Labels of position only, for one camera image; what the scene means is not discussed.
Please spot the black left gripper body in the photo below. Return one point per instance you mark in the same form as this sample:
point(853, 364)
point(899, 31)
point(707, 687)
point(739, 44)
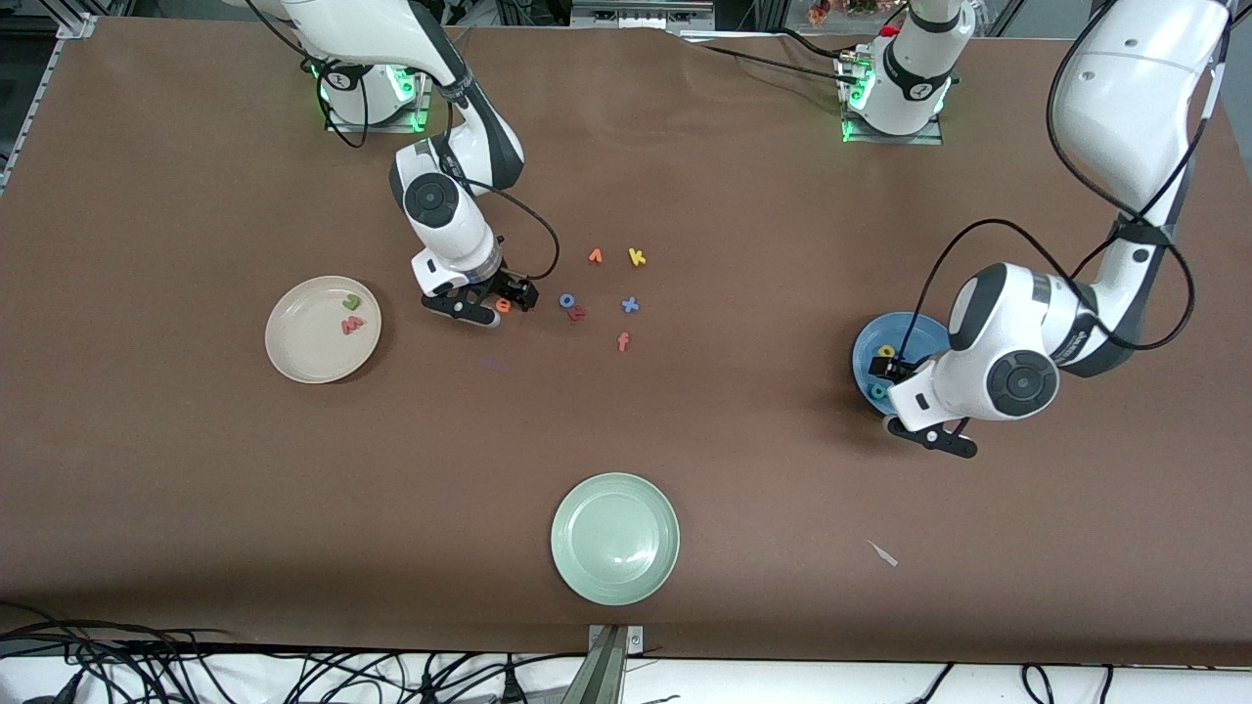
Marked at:
point(902, 369)

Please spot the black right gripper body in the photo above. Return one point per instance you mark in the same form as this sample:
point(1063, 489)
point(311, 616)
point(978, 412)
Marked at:
point(500, 283)

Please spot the red letter w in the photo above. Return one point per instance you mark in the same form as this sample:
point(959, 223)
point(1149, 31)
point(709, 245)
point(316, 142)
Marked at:
point(352, 326)

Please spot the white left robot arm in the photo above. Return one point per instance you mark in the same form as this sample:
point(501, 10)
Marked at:
point(1135, 98)

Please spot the blue plate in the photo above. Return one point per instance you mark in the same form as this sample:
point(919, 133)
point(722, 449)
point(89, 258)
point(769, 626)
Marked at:
point(880, 330)

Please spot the beige plate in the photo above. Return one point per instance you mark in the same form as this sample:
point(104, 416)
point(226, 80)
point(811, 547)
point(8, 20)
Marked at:
point(313, 342)

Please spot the white paper scrap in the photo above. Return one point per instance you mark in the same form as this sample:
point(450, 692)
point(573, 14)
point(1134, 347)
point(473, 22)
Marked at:
point(885, 556)

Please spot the green plate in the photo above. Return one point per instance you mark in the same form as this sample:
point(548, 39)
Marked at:
point(614, 538)

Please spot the brown table cover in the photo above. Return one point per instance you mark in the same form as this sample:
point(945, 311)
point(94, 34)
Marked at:
point(293, 489)

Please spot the grey power strip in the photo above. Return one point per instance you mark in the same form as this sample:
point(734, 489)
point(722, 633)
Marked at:
point(636, 15)

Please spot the metal mount post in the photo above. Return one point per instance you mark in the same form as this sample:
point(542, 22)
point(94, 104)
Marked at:
point(606, 675)

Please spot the aluminium frame rail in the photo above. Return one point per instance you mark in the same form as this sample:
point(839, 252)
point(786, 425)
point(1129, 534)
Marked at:
point(76, 26)

